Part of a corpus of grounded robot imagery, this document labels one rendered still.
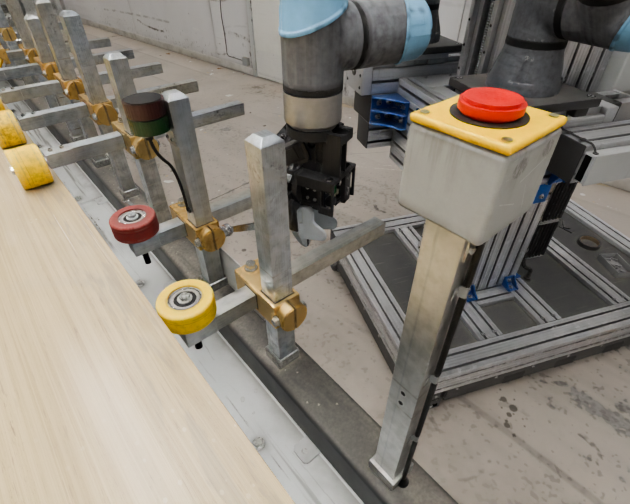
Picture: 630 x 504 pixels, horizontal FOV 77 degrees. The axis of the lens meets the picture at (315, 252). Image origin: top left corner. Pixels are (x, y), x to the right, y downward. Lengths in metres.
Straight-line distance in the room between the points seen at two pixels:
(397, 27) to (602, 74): 0.94
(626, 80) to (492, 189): 1.17
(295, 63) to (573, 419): 1.51
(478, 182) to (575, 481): 1.41
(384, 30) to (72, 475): 0.57
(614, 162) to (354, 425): 0.76
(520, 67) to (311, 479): 0.87
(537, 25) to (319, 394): 0.79
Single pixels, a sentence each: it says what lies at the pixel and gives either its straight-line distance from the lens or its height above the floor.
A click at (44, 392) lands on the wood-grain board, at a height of 0.90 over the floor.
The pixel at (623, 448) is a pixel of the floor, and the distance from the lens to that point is 1.75.
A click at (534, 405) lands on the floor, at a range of 1.70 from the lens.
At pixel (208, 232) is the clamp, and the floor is 0.87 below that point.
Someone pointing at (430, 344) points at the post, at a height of 1.02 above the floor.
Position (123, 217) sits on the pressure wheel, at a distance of 0.80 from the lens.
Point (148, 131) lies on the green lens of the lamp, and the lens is 0.67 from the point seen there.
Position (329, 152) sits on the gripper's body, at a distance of 0.53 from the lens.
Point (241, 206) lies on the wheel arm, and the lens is 0.88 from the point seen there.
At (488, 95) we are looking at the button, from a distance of 0.28.
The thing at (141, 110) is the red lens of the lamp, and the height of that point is 1.11.
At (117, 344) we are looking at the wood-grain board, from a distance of 0.58.
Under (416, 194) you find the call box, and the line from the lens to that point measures 0.29.
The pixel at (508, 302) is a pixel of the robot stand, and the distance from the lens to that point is 1.69.
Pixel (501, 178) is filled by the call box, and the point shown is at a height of 1.20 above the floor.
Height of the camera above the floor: 1.31
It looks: 39 degrees down
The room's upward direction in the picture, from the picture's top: straight up
